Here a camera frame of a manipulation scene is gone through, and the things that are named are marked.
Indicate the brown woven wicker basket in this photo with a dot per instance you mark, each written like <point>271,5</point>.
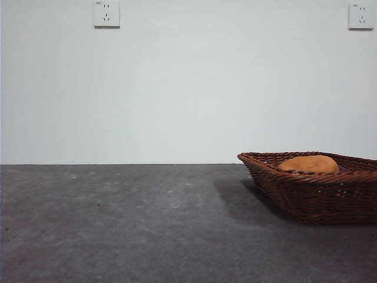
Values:
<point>309,200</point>

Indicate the white wall power outlet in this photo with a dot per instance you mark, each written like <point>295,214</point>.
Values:
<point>361,16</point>
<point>107,14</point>

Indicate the brown potato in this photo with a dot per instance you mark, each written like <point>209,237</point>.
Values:
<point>312,164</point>

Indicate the purple eggplant with green stem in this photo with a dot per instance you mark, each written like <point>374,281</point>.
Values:
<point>344,169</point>

